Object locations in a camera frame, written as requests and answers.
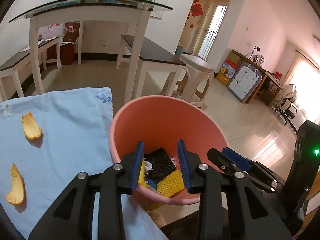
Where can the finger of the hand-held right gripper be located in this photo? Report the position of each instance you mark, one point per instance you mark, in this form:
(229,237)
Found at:
(237,158)
(220,161)

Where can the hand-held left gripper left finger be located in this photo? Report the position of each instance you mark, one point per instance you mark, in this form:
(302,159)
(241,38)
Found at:
(136,166)

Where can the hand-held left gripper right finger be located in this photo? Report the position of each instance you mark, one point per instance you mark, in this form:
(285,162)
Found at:
(183,166)

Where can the yellow foam fruit net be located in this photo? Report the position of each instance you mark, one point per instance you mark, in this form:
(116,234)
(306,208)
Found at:
(171,183)
(143,172)

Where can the large foil wrapper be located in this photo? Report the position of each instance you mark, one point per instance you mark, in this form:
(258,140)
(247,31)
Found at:
(148,167)

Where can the blue foam fruit net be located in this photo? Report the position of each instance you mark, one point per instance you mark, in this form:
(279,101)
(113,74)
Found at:
(152,183)

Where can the black foam fruit net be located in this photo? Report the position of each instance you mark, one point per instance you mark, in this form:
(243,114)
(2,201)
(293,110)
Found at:
(160,162)

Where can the pink plastic bin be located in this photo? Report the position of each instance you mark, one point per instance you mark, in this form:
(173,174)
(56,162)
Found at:
(162,120)

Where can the beige fuzzy object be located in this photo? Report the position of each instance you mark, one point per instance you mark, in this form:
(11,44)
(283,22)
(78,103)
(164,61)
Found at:
(157,218)

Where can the black office chair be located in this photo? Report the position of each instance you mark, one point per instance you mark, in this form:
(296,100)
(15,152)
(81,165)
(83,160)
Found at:
(285,105)

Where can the light blue floral cloth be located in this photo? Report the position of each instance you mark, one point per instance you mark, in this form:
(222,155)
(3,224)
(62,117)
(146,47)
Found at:
(70,135)

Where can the children's drawing board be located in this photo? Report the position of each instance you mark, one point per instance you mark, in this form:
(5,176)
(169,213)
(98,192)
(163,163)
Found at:
(243,82)

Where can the wooden desk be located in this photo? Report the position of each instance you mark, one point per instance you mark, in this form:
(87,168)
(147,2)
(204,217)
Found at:
(268,85)

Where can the sheer window curtain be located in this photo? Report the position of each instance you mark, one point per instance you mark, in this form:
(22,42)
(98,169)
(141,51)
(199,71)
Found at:
(307,85)

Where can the colourful printed box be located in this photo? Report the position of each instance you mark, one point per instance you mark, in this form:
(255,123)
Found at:
(225,73)

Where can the white plastic stool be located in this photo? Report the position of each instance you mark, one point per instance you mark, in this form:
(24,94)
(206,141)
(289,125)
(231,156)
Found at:
(197,63)

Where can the orange peel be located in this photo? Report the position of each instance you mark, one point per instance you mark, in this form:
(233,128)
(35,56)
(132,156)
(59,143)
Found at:
(17,190)
(31,128)

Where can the light blue bucket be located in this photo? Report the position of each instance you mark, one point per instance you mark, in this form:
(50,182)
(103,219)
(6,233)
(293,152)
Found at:
(180,51)

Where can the dark-top white bench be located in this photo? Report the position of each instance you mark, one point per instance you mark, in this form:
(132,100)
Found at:
(15,62)
(155,52)

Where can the red-brown box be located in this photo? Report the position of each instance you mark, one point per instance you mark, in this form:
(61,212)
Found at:
(63,53)

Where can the white glazed door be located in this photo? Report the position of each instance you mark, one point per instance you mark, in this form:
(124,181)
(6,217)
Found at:
(212,25)

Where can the dark brown gift bag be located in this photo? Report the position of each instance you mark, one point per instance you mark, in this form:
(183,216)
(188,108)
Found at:
(74,32)

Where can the white plastic bag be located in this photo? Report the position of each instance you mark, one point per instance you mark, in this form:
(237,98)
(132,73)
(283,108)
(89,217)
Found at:
(57,30)

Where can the glass-top white table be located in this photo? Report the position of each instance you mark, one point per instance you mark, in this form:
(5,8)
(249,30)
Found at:
(87,15)

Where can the white paper sheet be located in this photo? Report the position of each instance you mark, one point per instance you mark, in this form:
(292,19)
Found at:
(29,48)

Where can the pink plastic bag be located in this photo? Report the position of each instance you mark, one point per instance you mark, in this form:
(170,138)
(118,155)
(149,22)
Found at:
(42,33)

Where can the white wall socket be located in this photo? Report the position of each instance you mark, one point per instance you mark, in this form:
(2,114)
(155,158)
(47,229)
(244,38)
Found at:
(103,43)

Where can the red paper wall decoration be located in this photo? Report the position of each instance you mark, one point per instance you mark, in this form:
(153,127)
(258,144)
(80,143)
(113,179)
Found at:
(197,10)

